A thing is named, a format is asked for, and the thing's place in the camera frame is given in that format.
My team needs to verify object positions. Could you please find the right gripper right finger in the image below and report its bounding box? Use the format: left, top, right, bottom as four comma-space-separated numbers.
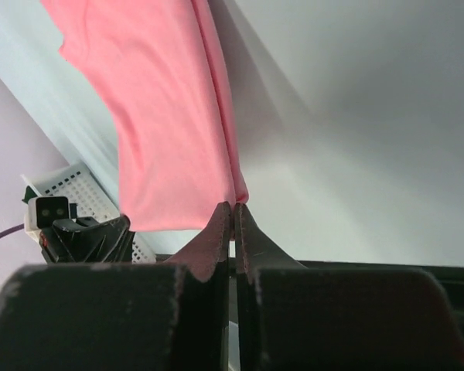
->
233, 202, 464, 371

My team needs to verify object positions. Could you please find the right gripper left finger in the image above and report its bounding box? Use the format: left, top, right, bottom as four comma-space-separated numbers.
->
0, 203, 231, 370

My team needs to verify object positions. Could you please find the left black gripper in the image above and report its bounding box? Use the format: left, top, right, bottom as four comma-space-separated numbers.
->
40, 216, 135, 264

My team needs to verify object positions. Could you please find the pink t shirt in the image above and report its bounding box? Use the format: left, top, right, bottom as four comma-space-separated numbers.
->
43, 1, 248, 232

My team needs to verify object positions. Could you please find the white plastic basket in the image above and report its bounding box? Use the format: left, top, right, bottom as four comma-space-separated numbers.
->
21, 162, 156, 264

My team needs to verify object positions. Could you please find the dark green t shirt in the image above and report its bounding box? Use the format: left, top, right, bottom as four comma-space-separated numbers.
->
22, 185, 38, 204

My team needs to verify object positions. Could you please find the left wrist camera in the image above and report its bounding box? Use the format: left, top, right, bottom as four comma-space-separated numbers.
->
24, 196, 77, 243

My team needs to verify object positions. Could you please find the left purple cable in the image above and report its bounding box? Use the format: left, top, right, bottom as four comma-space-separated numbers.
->
0, 223, 27, 252

